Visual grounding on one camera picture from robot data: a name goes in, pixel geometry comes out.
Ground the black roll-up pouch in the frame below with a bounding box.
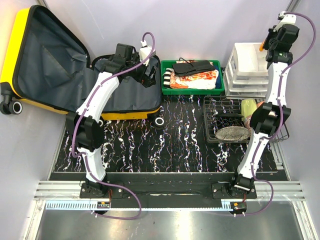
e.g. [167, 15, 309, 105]
[172, 60, 216, 77]

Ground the black wire dish rack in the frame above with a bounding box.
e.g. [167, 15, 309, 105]
[203, 96, 292, 143]

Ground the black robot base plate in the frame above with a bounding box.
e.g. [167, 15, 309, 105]
[79, 172, 257, 210]

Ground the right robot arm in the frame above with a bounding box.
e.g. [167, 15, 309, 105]
[227, 23, 300, 199]

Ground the navy blue garment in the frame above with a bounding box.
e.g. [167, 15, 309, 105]
[215, 71, 224, 91]

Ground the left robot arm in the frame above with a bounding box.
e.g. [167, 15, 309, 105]
[66, 40, 156, 198]

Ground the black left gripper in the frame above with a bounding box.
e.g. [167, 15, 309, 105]
[126, 52, 157, 88]

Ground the pink skull pattern cup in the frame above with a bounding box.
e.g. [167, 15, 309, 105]
[243, 115, 252, 130]

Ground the pink marbled cup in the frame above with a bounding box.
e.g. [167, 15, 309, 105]
[257, 101, 265, 108]

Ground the orange white tube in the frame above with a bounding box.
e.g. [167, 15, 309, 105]
[259, 41, 265, 52]

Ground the pale green faceted cup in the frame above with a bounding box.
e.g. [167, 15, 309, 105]
[241, 98, 257, 118]

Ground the speckled grey plate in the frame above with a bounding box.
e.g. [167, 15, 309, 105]
[215, 126, 251, 141]

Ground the orange floral pattern cloth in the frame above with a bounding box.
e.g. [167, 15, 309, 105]
[169, 60, 220, 90]

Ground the orange bunny pattern garment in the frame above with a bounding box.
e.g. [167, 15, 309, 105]
[169, 75, 189, 89]

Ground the black white striped garment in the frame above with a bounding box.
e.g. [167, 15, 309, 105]
[162, 68, 174, 88]

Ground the white drawer organizer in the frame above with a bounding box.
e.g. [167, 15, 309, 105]
[223, 42, 269, 99]

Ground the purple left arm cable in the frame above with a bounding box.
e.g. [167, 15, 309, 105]
[70, 32, 143, 220]

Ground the yellow Pikachu suitcase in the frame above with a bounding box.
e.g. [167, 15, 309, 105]
[0, 5, 165, 128]

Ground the green plastic tray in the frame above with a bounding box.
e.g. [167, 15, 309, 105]
[160, 59, 225, 95]

